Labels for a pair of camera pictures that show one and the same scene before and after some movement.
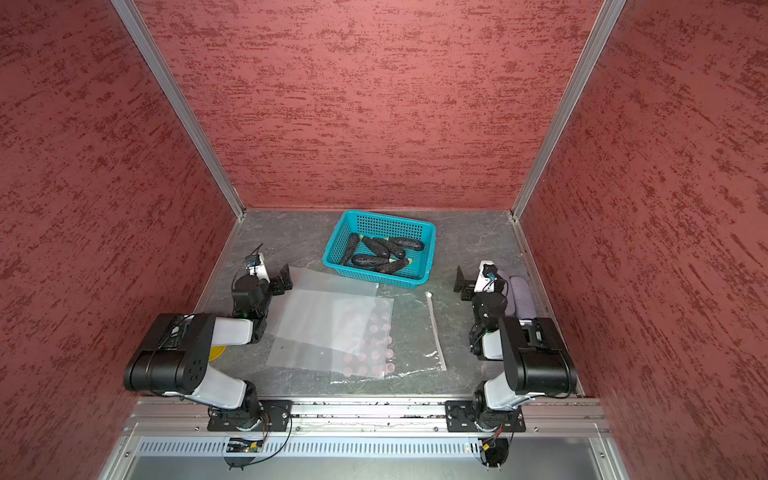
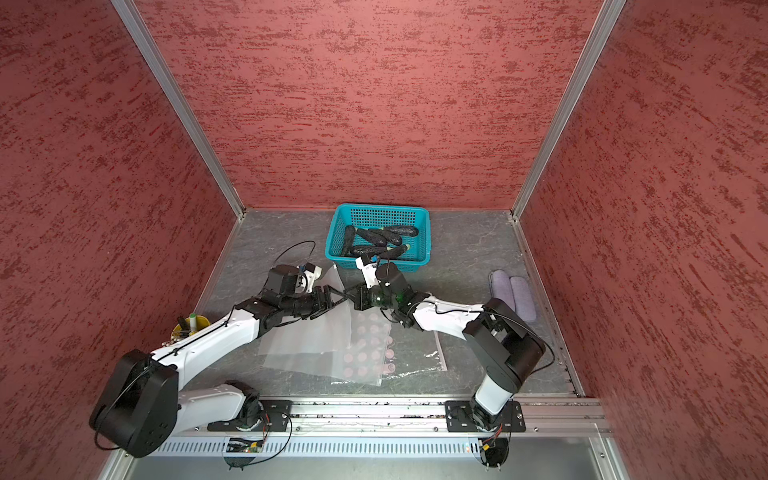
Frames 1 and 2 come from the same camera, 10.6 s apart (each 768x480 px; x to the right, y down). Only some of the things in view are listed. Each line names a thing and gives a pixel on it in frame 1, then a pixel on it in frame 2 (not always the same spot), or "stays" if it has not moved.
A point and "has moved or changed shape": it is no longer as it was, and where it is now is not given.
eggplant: x=407 y=243 → x=405 y=230
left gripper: x=276 y=282 → x=328 y=304
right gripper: x=468 y=286 → x=360 y=301
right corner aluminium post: x=598 y=39 stays
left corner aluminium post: x=182 y=103 stays
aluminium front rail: x=367 y=429 stays
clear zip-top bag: x=321 y=316 has moved or changed shape
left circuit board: x=244 y=445 stays
